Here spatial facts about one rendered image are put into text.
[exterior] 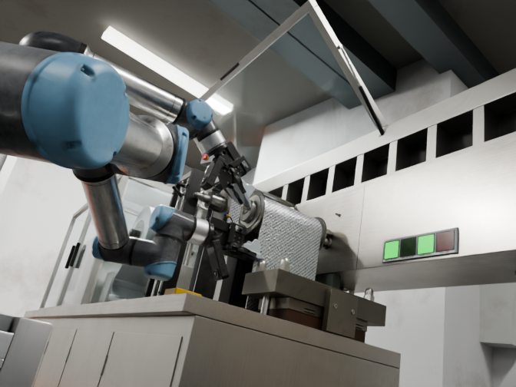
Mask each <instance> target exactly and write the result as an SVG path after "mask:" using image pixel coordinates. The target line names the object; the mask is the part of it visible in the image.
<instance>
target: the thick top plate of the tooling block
mask: <svg viewBox="0 0 516 387"><path fill-rule="evenodd" d="M327 289H335V290H338V291H340V292H343V293H347V292H345V291H342V290H340V289H337V288H334V287H331V286H327V285H325V284H322V283H319V282H316V281H314V280H311V279H307V278H306V277H303V276H299V275H296V274H294V273H291V272H288V271H285V270H282V269H279V268H278V269H273V270H264V271H259V272H253V273H246V275H245V280H244V284H243V291H242V295H245V296H249V297H253V298H255V299H262V298H263V296H271V299H273V298H284V297H291V298H294V299H297V300H300V301H303V302H305V303H310V304H313V305H315V306H319V307H322V308H324V307H325V301H326V290H327ZM347 294H349V295H351V296H355V297H358V306H357V314H356V318H357V319H361V320H363V321H366V322H368V326H385V316H386V306H384V305H382V304H380V303H376V302H373V301H371V300H368V299H365V298H362V297H360V296H356V295H353V294H351V293H347Z"/></svg>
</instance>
